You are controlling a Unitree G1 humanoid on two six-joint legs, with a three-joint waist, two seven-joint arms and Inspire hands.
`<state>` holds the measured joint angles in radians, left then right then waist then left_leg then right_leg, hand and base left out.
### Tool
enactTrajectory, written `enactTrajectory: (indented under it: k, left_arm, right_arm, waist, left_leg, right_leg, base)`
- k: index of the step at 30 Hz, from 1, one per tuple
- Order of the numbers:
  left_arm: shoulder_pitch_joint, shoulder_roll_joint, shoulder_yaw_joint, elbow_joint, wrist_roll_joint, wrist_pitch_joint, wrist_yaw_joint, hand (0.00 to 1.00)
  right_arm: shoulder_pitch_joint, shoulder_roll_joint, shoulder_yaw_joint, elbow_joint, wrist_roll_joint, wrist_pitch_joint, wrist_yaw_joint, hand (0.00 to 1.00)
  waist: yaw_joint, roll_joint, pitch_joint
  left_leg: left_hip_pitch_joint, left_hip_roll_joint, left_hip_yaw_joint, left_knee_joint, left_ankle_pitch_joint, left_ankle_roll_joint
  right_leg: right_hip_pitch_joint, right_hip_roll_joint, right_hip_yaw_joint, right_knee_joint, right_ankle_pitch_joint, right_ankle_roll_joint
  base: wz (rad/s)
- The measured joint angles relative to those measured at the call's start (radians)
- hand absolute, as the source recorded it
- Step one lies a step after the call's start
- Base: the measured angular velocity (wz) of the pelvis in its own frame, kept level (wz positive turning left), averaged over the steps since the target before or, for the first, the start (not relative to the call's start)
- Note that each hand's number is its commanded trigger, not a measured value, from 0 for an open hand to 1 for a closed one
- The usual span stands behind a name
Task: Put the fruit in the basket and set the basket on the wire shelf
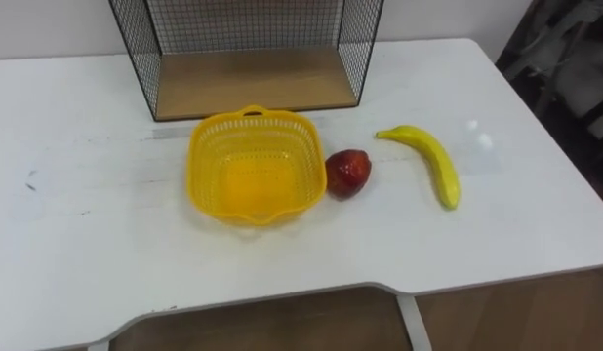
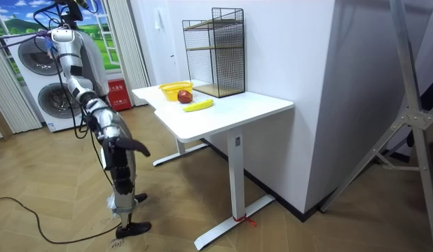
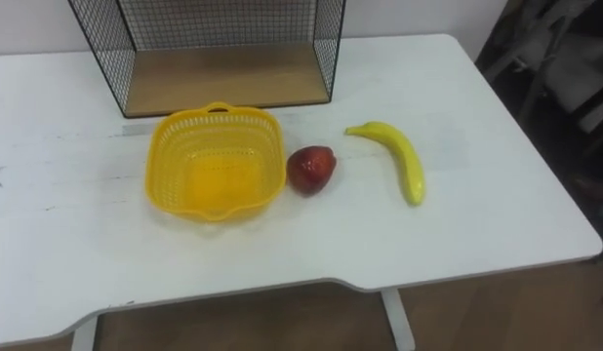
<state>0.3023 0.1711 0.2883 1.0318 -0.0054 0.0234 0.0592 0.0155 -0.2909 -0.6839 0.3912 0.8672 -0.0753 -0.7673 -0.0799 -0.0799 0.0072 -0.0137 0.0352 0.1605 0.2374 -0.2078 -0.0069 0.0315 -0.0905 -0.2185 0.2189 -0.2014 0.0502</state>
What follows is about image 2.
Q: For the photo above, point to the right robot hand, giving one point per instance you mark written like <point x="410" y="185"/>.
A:
<point x="120" y="161"/>

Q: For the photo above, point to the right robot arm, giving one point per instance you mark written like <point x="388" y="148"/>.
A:
<point x="73" y="56"/>

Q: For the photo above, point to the robot legs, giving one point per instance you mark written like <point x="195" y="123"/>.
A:
<point x="125" y="204"/>

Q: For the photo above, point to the red cabinet box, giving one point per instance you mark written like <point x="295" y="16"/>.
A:
<point x="118" y="94"/>

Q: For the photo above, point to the yellow plastic basket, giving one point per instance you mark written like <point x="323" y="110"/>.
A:
<point x="171" y="89"/>

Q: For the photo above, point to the red apple soft toy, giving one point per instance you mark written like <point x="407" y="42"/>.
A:
<point x="184" y="97"/>

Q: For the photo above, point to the yellow banana soft toy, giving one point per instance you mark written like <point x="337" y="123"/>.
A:
<point x="199" y="105"/>

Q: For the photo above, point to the robot body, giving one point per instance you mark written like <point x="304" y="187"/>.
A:
<point x="94" y="63"/>

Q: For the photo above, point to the white pleated curtain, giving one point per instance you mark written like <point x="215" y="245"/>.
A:
<point x="129" y="52"/>
<point x="10" y="101"/>

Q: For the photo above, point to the white washing machine tower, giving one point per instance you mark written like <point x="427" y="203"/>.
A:
<point x="38" y="78"/>

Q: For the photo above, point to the white standing desk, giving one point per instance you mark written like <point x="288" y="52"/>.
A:
<point x="230" y="112"/>

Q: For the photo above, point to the wooden post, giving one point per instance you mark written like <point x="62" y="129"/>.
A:
<point x="1" y="120"/>

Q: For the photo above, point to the white wall switch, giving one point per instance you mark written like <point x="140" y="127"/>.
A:
<point x="159" y="19"/>

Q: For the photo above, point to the landscape window wall poster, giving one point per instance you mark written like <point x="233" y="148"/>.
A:
<point x="17" y="17"/>

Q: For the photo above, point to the grey metal stand frame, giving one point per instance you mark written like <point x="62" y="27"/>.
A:
<point x="412" y="115"/>

